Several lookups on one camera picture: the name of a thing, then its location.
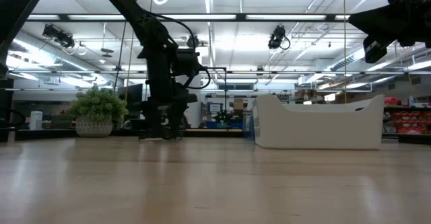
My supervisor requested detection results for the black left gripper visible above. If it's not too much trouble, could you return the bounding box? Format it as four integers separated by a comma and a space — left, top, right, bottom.
140, 47, 199, 140

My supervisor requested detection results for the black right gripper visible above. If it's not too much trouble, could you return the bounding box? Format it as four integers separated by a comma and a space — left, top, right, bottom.
348, 0, 431, 48

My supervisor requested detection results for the black USB-C cable bundle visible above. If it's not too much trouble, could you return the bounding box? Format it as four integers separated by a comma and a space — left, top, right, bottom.
138, 133, 185, 141

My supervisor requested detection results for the black monitor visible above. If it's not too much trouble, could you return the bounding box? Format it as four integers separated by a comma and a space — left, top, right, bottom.
117, 83, 143, 119

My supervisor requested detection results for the green plant in white pot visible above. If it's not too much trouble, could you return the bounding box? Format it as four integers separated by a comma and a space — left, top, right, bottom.
66, 85, 129, 138

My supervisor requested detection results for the red storage shelf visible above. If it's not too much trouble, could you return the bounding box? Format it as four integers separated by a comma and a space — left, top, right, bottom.
382, 96, 431, 136

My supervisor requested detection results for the white plastic bin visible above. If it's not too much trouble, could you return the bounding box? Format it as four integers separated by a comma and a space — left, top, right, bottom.
251, 94, 385, 150

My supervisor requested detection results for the white appliance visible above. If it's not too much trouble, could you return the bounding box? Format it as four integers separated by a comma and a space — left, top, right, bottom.
29, 110, 44, 130

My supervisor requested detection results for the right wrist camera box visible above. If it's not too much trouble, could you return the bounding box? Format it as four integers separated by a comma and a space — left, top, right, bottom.
362, 35, 388, 64

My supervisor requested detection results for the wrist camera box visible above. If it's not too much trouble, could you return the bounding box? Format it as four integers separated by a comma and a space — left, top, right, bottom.
174, 48, 202, 77
362, 35, 388, 64

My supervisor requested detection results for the hanging thin cable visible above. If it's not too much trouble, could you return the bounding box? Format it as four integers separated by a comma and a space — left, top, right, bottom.
342, 0, 347, 104

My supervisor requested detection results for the black table frame rail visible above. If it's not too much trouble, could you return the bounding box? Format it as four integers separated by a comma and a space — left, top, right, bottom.
15, 128, 244, 139

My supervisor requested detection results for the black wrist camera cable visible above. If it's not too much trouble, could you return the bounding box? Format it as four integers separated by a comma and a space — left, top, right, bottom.
144, 11, 212, 90

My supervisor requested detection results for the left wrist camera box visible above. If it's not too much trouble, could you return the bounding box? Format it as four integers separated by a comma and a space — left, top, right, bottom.
174, 48, 202, 77

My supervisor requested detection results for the black background station frame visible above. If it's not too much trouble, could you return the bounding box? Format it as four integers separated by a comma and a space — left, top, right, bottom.
201, 67, 228, 124

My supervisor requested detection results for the round black ceiling camera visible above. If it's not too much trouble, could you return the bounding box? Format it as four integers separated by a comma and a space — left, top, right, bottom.
187, 34, 201, 48

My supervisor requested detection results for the thin black frame beam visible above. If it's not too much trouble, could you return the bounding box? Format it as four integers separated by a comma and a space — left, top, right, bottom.
0, 69, 431, 75

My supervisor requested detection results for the hanging black cable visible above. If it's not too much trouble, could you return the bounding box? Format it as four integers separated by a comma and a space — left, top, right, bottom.
112, 18, 129, 92

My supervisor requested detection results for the black overhead camera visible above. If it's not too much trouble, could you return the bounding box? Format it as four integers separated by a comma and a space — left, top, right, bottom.
267, 24, 292, 51
42, 24, 75, 49

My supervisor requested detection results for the black frame beam with lights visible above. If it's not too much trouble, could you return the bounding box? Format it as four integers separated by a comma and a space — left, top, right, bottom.
26, 13, 351, 23

